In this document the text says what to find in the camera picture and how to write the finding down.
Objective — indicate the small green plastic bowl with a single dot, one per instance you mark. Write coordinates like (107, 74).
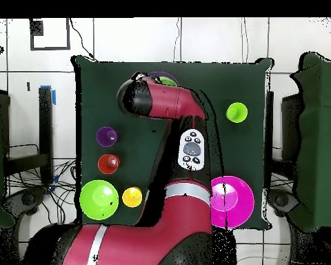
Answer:
(167, 81)

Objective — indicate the purple plastic bowl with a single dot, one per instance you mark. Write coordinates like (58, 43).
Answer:
(172, 76)

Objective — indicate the large green plastic bowl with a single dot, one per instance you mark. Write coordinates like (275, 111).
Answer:
(99, 199)

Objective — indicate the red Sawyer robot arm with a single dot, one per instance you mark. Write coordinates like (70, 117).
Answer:
(165, 99)

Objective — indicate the yellow plastic cup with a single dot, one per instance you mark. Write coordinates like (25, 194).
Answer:
(132, 197)

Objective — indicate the purple plastic cup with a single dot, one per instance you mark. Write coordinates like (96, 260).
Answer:
(104, 136)

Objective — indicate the orange plastic cup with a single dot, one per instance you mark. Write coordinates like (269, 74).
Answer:
(106, 165)

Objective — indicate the dark green tablecloth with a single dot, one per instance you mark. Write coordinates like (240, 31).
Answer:
(237, 151)

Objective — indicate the lime green plastic cup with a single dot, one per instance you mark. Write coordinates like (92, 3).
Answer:
(236, 112)

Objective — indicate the large pink plastic bowl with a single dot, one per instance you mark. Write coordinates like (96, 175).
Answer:
(237, 201)

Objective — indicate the black metal stand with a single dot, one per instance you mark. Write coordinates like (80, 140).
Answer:
(45, 132)

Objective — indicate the black office chair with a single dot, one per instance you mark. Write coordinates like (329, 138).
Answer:
(24, 198)
(281, 200)

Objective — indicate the black square frame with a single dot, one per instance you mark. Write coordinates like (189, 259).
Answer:
(68, 36)

